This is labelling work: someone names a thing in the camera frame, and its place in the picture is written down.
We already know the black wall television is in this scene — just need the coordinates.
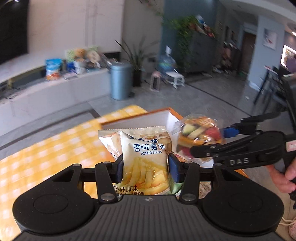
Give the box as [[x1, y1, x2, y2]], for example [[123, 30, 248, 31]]
[[0, 1, 30, 64]]

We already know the round rice cake packet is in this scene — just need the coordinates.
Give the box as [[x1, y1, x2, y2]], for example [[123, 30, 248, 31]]
[[199, 182, 211, 199]]

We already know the potato sticks bag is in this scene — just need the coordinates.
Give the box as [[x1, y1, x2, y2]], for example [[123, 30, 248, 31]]
[[98, 126, 172, 195]]

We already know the hanging ivy plant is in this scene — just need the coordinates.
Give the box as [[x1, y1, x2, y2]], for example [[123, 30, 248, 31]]
[[167, 15, 199, 73]]

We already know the person's right hand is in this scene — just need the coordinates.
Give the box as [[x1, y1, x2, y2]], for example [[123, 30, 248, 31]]
[[266, 159, 296, 193]]

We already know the mixed fruit snack bag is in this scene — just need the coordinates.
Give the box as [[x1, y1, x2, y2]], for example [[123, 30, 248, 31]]
[[171, 114, 224, 164]]

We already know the white round stool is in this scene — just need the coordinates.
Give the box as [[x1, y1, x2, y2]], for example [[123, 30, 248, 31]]
[[166, 71, 185, 89]]

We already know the yellow checkered tablecloth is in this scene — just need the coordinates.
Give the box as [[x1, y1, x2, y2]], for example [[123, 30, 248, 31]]
[[1, 105, 146, 240]]

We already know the potted plant by bin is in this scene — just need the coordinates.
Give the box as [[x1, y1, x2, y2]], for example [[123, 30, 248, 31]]
[[115, 36, 159, 87]]

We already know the blue snack bag on console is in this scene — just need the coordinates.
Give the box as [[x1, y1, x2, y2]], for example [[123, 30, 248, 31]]
[[46, 58, 63, 81]]

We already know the blue water jug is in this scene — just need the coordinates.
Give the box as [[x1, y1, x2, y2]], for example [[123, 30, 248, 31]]
[[158, 46, 177, 75]]

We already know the pink small heater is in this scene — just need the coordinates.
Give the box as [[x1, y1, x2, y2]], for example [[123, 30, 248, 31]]
[[150, 71, 161, 92]]

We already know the dark dining chair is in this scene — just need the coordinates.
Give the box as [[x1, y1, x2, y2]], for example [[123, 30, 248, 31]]
[[253, 66, 295, 118]]

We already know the white marble tv console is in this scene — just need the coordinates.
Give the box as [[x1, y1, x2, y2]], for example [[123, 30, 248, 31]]
[[1, 68, 110, 135]]

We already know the grey metal trash bin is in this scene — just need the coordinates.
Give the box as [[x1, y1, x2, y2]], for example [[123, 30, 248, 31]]
[[110, 62, 132, 100]]

